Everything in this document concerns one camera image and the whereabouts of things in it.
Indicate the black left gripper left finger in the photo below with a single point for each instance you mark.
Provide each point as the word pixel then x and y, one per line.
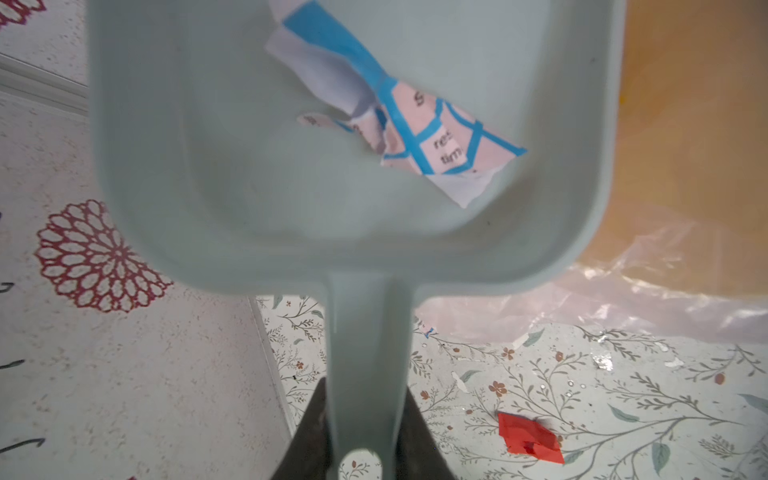
pixel 309 454

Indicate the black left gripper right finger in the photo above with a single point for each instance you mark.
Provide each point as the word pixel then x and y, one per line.
pixel 417 454

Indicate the red paper scrap upper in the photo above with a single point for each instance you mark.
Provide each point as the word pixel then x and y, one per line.
pixel 524 436

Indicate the cream trash bin with liner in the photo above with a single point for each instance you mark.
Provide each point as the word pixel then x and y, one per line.
pixel 682 248

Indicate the blue paper scrap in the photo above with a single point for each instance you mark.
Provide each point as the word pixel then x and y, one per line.
pixel 411 130

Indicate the grey-green plastic dustpan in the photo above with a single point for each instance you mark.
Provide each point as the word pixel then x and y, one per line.
pixel 209 176

